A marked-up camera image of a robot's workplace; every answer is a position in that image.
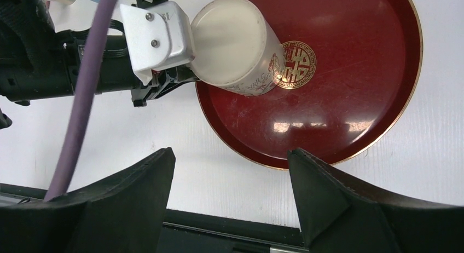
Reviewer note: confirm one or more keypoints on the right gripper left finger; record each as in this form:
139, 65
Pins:
123, 212

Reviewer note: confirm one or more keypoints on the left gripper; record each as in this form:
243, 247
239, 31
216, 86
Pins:
161, 84

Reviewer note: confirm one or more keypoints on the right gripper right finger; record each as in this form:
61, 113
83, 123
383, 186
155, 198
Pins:
342, 213

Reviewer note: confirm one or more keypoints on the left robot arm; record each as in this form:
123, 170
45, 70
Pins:
39, 63

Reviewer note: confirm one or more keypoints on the red round tray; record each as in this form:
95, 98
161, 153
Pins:
352, 68

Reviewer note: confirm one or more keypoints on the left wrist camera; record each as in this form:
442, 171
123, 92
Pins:
157, 38

